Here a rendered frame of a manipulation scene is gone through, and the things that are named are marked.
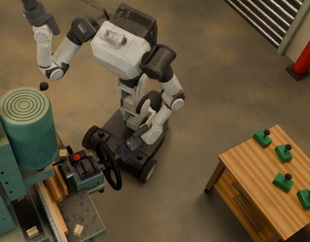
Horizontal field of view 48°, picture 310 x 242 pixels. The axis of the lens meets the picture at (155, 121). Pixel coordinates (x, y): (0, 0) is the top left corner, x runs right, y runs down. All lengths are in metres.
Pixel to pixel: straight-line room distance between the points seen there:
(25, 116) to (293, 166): 1.87
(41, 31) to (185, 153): 1.74
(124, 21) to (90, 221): 0.96
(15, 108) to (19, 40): 2.56
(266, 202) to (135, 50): 1.27
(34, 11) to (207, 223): 1.90
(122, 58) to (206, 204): 1.51
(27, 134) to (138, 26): 0.79
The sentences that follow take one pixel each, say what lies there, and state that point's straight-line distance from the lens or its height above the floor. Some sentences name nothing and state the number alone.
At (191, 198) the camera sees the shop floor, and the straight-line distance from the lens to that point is 2.81.
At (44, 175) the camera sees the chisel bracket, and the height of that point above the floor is 1.04.
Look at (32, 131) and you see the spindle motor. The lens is 1.26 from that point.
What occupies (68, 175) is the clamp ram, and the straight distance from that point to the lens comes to 1.73.
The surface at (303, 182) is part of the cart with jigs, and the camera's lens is 2.56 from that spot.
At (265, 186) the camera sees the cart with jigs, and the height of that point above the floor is 0.53.
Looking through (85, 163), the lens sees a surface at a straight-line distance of 1.71.
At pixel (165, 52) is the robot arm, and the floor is 1.37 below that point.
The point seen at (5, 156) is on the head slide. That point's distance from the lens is 1.36.
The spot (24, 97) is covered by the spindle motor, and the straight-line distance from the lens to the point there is 1.30.
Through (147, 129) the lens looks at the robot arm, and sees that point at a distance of 1.96.
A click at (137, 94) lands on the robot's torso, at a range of 2.13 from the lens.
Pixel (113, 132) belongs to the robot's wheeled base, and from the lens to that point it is 2.81.
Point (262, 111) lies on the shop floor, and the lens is 3.52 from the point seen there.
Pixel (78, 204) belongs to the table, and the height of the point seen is 0.90.
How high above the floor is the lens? 2.49
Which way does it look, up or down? 53 degrees down
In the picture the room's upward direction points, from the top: 13 degrees clockwise
